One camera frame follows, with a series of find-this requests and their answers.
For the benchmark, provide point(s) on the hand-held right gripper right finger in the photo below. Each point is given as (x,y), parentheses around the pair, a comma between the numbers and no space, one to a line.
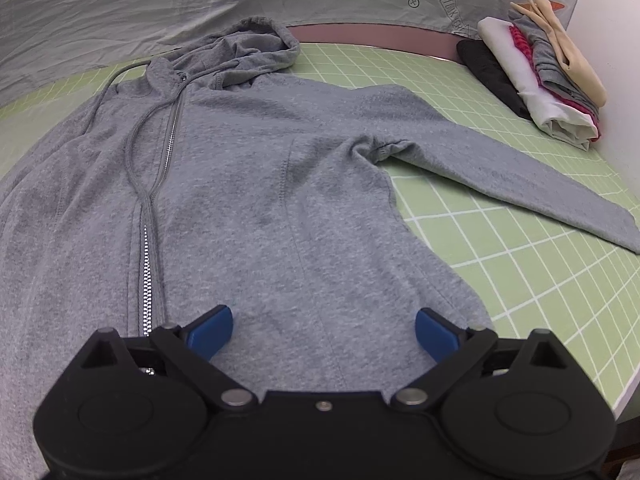
(437,335)

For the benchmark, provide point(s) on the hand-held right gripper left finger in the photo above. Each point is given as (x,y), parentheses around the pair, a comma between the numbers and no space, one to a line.
(212,332)

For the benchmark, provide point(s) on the grey zip hoodie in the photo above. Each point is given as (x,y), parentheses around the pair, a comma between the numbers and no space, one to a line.
(250,210)

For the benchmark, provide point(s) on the stack of folded clothes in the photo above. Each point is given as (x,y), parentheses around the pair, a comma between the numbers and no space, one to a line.
(520,70)

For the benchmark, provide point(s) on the green grid mat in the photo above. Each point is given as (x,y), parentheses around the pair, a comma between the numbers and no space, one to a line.
(525,285)

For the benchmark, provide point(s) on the folded black garment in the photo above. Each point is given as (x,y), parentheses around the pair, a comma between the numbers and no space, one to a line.
(485,65)

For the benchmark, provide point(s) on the folded grey garment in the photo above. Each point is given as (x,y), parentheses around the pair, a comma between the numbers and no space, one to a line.
(542,55)

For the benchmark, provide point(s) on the folded beige garment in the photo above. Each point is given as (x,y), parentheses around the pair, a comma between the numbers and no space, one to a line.
(575,65)

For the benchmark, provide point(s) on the folded magenta garment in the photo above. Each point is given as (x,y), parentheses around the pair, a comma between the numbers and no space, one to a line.
(522,42)

